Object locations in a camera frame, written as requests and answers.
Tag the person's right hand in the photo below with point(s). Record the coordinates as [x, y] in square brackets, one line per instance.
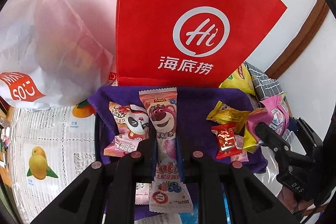
[286, 197]

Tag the pink Lotso bear snack bar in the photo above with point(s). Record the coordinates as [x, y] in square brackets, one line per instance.
[168, 194]

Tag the magenta snack bag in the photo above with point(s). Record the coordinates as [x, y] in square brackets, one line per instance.
[275, 114]

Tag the red candy packet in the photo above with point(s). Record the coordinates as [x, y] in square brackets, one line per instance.
[225, 134]

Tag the pink candy packet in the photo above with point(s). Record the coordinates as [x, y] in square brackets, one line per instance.
[241, 154]

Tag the panda pink snack packet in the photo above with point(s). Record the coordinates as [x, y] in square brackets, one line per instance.
[133, 127]

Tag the white Miniso plastic bag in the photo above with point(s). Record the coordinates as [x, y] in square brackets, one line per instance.
[49, 57]

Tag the fruit print tablecloth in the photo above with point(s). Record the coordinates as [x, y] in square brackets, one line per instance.
[68, 142]

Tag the light pink wafer packet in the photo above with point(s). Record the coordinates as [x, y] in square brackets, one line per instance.
[142, 193]

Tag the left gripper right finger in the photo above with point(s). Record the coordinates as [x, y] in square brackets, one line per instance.
[228, 193]

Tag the yellow triangular snack packet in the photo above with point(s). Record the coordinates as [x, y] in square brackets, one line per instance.
[224, 114]

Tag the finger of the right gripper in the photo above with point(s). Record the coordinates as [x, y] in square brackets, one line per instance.
[282, 152]
[307, 137]

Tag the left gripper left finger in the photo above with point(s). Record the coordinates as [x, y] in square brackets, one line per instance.
[104, 193]

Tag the brown wooden door frame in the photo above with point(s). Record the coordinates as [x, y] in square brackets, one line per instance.
[300, 42]

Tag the blue tissue pack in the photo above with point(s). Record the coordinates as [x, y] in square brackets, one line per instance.
[143, 215]

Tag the purple towel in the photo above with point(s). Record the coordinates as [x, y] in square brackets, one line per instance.
[193, 106]

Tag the yellow chips bag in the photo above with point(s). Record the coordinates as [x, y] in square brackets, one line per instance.
[239, 79]

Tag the red Hi paper bag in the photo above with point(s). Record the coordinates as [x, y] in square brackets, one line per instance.
[196, 43]

